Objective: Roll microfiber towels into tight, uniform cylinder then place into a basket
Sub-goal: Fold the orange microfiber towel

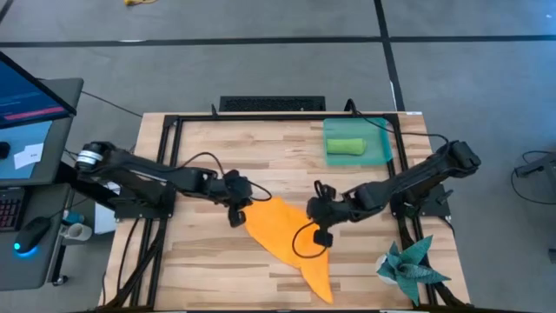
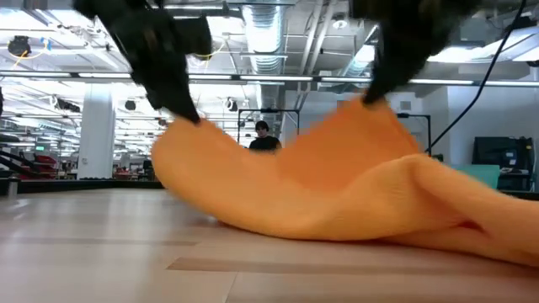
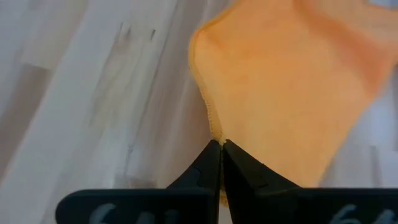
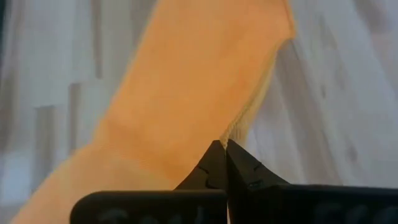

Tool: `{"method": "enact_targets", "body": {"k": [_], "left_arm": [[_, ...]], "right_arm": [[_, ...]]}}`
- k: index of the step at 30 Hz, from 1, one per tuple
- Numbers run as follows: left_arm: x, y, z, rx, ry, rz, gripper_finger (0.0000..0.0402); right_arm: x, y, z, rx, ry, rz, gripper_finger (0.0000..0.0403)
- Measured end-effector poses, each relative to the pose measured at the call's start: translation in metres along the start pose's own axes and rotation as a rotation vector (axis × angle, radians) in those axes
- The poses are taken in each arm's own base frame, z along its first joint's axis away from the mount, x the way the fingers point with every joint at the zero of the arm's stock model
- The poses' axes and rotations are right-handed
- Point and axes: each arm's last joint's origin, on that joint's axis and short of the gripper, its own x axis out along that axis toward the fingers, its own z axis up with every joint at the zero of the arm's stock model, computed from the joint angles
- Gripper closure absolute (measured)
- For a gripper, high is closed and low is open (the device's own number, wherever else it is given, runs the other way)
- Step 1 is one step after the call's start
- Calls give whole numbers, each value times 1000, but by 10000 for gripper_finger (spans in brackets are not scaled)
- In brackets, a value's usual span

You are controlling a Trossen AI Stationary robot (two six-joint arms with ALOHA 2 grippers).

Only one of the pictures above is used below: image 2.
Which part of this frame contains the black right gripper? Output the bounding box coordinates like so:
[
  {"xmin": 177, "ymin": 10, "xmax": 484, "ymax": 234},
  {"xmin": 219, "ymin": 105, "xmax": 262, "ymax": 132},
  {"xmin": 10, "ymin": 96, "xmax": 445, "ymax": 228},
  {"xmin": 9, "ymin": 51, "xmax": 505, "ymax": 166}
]
[{"xmin": 348, "ymin": 0, "xmax": 483, "ymax": 106}]

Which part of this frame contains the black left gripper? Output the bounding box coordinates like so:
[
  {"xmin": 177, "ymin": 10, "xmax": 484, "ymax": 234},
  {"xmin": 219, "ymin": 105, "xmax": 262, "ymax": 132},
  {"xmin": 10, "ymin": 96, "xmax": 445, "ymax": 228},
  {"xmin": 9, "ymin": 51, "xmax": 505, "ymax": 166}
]
[{"xmin": 72, "ymin": 0, "xmax": 214, "ymax": 126}]

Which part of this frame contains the orange microfiber towel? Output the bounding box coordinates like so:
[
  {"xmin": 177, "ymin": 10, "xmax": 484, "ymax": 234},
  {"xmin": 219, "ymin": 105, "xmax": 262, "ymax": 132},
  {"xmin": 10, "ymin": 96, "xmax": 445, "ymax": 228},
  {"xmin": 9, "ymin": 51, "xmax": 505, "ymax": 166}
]
[{"xmin": 150, "ymin": 97, "xmax": 539, "ymax": 269}]

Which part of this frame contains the teal plastic basket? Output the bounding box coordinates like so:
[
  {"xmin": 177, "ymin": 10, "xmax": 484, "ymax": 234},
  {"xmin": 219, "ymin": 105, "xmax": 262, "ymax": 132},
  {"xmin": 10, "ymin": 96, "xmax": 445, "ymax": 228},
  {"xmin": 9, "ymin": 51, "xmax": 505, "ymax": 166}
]
[{"xmin": 451, "ymin": 163, "xmax": 501, "ymax": 190}]

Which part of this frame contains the white square pillar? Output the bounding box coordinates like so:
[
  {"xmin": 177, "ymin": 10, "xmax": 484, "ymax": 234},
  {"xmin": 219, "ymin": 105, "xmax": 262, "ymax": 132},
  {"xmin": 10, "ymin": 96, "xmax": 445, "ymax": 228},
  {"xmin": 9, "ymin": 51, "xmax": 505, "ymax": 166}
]
[{"xmin": 77, "ymin": 82, "xmax": 116, "ymax": 180}]

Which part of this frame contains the long LED light bar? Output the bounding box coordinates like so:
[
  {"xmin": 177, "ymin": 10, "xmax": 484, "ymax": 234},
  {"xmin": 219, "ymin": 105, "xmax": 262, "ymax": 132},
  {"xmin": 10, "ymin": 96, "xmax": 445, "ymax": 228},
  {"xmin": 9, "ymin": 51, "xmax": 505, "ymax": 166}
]
[{"xmin": 0, "ymin": 71, "xmax": 539, "ymax": 88}]

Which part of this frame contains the person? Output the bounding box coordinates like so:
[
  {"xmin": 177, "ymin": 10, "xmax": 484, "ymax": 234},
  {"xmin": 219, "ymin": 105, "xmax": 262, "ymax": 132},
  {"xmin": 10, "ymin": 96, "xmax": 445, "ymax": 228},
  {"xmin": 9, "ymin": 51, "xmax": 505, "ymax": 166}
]
[{"xmin": 248, "ymin": 120, "xmax": 283, "ymax": 152}]

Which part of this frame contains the black equipment screen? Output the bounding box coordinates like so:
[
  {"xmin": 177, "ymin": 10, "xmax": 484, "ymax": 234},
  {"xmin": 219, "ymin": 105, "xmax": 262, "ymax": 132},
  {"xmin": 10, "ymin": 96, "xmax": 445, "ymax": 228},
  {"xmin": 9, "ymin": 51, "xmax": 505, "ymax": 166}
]
[{"xmin": 472, "ymin": 136, "xmax": 536, "ymax": 191}]

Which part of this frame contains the silver smooth ceiling duct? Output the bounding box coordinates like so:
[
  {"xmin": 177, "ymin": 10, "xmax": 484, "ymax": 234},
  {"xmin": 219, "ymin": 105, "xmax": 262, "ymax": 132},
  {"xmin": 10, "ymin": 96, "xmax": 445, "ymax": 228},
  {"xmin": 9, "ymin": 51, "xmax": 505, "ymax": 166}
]
[{"xmin": 334, "ymin": 23, "xmax": 380, "ymax": 92}]

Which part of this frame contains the black gantry frame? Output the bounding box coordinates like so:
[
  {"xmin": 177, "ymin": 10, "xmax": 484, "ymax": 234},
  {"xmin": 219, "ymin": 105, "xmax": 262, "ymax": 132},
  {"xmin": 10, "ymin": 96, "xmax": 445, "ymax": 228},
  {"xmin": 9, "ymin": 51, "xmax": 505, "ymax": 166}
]
[
  {"xmin": 237, "ymin": 108, "xmax": 302, "ymax": 146},
  {"xmin": 395, "ymin": 112, "xmax": 432, "ymax": 155}
]

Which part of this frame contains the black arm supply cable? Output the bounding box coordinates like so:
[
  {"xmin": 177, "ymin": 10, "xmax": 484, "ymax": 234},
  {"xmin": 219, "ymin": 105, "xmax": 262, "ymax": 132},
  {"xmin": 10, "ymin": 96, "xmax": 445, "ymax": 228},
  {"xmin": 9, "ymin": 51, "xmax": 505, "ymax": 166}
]
[{"xmin": 424, "ymin": 0, "xmax": 528, "ymax": 153}]

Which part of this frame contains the silver ribbed ceiling duct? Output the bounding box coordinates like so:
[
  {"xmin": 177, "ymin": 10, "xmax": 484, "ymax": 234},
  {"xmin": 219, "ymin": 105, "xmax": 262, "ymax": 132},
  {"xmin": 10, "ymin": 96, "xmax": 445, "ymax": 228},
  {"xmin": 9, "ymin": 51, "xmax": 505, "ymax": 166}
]
[{"xmin": 239, "ymin": 0, "xmax": 288, "ymax": 127}]

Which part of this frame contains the black aluminium table frame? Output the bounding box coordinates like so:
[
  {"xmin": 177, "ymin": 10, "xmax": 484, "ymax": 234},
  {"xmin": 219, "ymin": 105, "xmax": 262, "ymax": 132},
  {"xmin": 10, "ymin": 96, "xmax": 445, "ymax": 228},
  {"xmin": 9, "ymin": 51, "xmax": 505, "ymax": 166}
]
[{"xmin": 0, "ymin": 177, "xmax": 166, "ymax": 196}]

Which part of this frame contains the black ceiling cable reel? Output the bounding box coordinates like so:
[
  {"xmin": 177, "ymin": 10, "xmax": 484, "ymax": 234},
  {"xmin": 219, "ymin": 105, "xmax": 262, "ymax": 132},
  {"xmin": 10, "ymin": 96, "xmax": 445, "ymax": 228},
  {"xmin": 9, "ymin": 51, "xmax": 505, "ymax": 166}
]
[{"xmin": 7, "ymin": 35, "xmax": 34, "ymax": 58}]

